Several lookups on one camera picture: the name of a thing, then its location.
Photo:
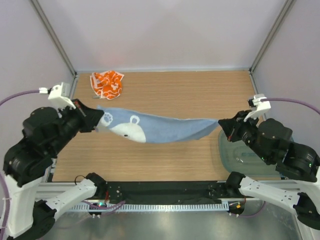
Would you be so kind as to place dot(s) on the white slotted cable duct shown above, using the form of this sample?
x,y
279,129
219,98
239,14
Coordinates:
x,y
134,208

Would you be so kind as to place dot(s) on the blue bear towel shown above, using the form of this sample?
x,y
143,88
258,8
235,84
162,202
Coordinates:
x,y
147,128

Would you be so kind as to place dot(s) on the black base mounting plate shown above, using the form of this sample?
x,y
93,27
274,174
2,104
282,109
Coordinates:
x,y
167,192

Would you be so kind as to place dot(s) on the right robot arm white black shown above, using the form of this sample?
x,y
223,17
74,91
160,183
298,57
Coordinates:
x,y
271,141

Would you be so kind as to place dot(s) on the orange white patterned towel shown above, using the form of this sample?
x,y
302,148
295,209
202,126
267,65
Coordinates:
x,y
107,85

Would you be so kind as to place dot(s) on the clear teal plastic container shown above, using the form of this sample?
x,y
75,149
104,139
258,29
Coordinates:
x,y
237,157

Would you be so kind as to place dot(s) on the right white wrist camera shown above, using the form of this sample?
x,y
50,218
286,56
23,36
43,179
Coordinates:
x,y
259,105

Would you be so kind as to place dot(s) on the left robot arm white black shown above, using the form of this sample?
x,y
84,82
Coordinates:
x,y
45,133

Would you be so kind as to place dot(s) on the aluminium frame rail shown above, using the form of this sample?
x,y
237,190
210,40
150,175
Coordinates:
x,y
47,190

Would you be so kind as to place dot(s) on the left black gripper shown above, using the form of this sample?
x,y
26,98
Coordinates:
x,y
91,117

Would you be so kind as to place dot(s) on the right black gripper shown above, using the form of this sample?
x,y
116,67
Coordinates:
x,y
230,126

